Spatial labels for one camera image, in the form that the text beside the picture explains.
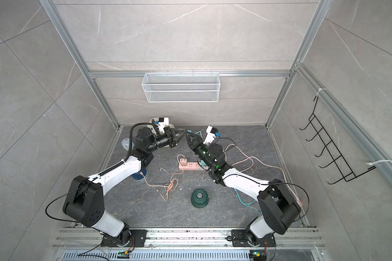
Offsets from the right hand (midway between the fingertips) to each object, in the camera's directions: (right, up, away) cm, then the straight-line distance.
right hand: (186, 134), depth 73 cm
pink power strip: (0, -18, +22) cm, 29 cm away
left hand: (+1, +2, -1) cm, 3 cm away
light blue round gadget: (-41, -5, +27) cm, 49 cm away
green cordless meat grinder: (+6, -30, +1) cm, 31 cm away
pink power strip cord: (+54, -20, +19) cm, 60 cm away
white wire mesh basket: (-5, +30, +27) cm, 41 cm away
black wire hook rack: (+63, -13, -11) cm, 65 cm away
